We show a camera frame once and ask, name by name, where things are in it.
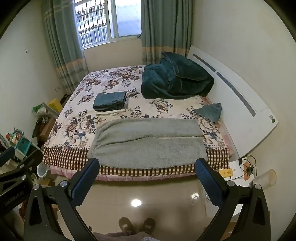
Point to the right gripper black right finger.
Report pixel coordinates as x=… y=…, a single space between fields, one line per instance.
x=253 y=222

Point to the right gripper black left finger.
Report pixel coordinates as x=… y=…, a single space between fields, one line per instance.
x=40 y=220

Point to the grey fleece pants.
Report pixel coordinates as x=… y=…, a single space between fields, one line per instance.
x=148 y=143

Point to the white cup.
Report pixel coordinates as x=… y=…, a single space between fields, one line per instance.
x=42 y=170

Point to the teal shelf rack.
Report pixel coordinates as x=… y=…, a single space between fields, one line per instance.
x=20 y=142

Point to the beige cylinder roll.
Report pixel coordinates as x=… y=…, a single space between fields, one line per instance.
x=266 y=180

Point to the yellow charger box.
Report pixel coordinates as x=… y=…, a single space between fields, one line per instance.
x=226 y=173

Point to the white bed headboard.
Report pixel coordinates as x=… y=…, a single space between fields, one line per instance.
x=245 y=115

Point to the right brown slipper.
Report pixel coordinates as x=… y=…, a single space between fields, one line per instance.
x=148 y=226

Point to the small teal cloth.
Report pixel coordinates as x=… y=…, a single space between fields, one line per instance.
x=211 y=112

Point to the folded cream garment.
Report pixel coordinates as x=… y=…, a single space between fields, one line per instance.
x=113 y=112

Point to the floral bed sheet mattress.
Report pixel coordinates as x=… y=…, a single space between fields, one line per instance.
x=65 y=151

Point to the dark green plush blanket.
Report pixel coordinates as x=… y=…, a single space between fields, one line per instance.
x=175 y=77

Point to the left green curtain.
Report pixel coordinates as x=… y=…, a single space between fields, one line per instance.
x=63 y=40

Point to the green curtain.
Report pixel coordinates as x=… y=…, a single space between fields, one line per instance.
x=166 y=27
x=63 y=40

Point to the window with metal bars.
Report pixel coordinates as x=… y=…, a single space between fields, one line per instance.
x=102 y=21

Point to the right green curtain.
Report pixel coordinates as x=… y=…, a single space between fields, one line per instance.
x=166 y=27

